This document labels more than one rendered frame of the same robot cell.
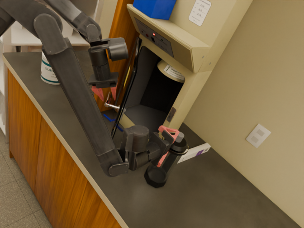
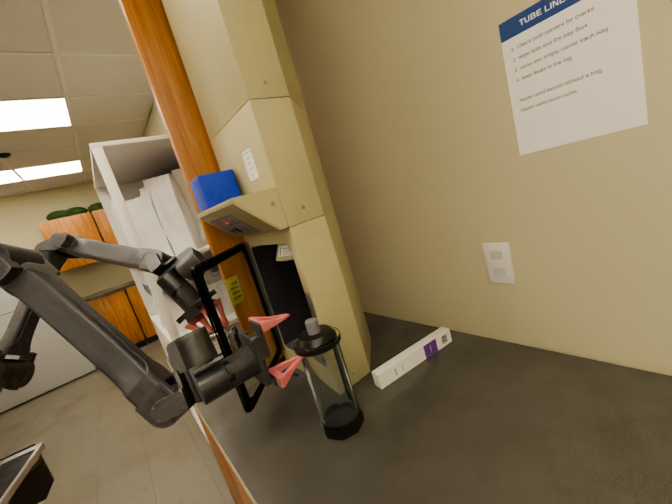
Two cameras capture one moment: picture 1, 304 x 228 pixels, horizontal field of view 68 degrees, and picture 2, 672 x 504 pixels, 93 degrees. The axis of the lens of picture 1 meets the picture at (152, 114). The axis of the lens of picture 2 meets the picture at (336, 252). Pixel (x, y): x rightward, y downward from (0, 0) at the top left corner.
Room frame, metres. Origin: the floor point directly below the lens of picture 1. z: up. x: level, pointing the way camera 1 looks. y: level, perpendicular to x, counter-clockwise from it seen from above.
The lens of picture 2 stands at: (0.10, -0.48, 1.46)
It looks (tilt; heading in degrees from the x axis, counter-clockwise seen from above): 11 degrees down; 24
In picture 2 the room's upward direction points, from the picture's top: 16 degrees counter-clockwise
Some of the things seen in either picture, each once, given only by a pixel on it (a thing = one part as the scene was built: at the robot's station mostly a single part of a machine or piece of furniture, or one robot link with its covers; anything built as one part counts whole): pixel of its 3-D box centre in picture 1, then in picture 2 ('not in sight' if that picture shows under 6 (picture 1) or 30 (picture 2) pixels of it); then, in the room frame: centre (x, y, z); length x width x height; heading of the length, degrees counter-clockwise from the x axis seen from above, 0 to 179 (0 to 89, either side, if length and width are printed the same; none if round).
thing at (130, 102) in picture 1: (165, 91); (318, 285); (0.96, -0.01, 1.19); 0.26 x 0.24 x 0.35; 59
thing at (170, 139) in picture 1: (168, 137); (270, 330); (0.59, -0.08, 1.23); 0.09 x 0.07 x 0.07; 148
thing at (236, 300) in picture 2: (121, 94); (244, 318); (0.77, 0.15, 1.19); 0.30 x 0.01 x 0.40; 15
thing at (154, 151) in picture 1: (149, 151); (243, 364); (0.53, -0.04, 1.20); 0.07 x 0.07 x 0.10; 58
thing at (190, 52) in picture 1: (162, 38); (237, 220); (0.80, 0.08, 1.46); 0.32 x 0.11 x 0.10; 59
